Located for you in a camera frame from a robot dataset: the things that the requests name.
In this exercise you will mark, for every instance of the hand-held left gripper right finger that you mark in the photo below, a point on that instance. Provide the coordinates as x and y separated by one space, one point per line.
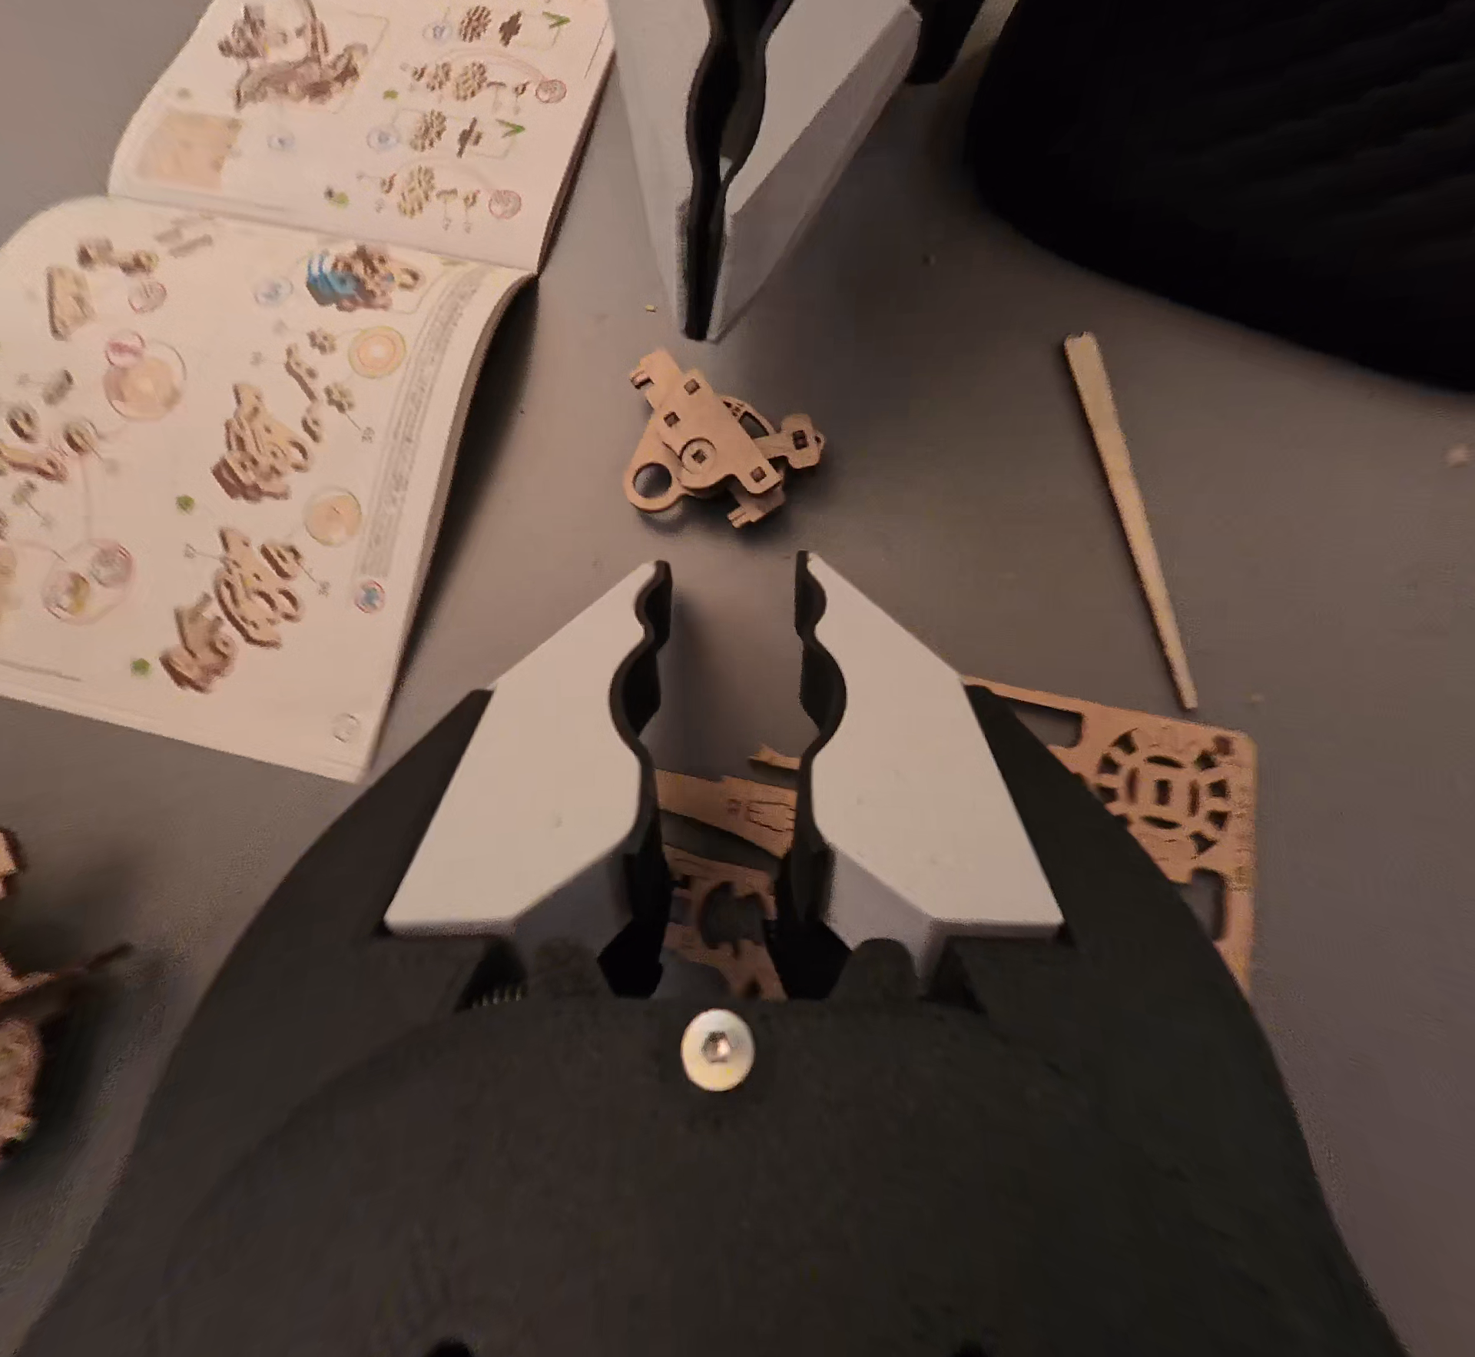
933 804

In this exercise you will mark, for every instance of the illustrated instruction booklet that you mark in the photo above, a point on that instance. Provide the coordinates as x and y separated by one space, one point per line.
287 400

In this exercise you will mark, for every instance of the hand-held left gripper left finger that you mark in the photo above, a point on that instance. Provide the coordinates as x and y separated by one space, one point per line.
518 804

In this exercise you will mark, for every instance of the small wooden model assembly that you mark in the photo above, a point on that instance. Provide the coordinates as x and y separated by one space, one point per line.
691 446

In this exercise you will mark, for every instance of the black padded wrist rest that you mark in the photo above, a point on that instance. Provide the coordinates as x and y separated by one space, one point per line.
1245 135

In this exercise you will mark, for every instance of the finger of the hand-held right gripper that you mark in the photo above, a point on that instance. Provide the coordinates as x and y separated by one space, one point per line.
841 31
652 54

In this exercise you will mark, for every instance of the partly built wooden model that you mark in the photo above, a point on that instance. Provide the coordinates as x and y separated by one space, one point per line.
17 1034

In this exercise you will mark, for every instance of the thin wooden stick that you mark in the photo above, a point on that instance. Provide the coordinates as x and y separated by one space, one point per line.
1123 504

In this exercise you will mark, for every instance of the laser-cut wooden parts sheet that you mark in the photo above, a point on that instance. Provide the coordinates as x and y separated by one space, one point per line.
1163 792

